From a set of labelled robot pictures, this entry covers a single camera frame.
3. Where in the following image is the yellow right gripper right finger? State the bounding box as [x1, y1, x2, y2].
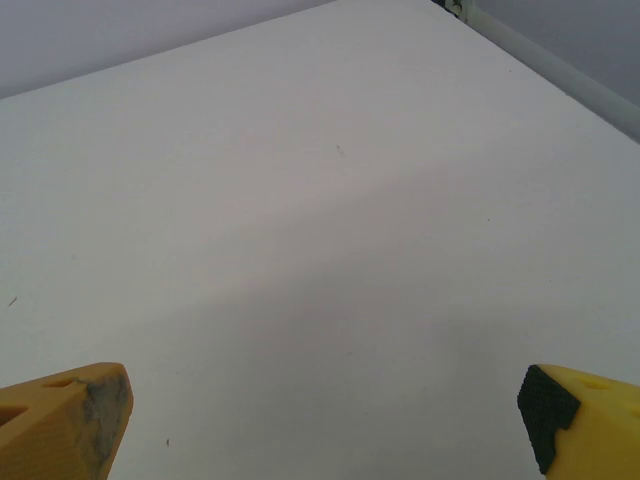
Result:
[516, 363, 640, 480]

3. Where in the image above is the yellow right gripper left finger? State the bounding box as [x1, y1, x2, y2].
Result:
[0, 361, 134, 480]

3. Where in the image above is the aluminium table side rail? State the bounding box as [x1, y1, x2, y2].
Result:
[464, 0, 640, 144]

